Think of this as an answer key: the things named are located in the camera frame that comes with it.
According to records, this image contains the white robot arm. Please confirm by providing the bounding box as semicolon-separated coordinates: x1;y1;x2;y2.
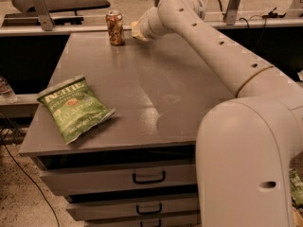
131;0;303;227

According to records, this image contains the orange soda can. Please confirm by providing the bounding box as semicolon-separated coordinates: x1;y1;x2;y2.
105;10;125;45

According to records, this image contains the green jalapeno chip bag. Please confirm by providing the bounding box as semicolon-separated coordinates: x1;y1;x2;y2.
37;75;116;145

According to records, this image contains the grey drawer cabinet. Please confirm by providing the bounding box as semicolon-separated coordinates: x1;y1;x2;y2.
19;32;232;227

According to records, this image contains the clear plastic water bottle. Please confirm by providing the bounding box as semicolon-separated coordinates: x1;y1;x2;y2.
0;77;17;103

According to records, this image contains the yellow snack bag in basket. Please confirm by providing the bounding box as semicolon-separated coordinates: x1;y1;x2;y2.
293;208;303;227

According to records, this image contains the left metal bracket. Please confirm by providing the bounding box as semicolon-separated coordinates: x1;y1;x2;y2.
31;0;54;31

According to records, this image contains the right metal bracket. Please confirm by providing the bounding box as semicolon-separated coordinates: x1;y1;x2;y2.
223;0;241;26

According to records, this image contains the black top drawer handle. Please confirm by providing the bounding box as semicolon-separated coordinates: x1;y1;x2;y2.
132;171;166;184

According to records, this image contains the black drawer handle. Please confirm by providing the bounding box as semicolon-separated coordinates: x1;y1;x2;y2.
132;171;166;184
140;219;162;227
135;203;163;216

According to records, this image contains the black floor cable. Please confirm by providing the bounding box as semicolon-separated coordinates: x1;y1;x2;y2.
0;132;61;227

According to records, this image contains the black middle drawer handle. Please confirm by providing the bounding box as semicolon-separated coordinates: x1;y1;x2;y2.
135;203;163;216

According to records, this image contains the black bottom drawer handle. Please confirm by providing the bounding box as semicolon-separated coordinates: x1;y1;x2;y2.
140;219;162;227

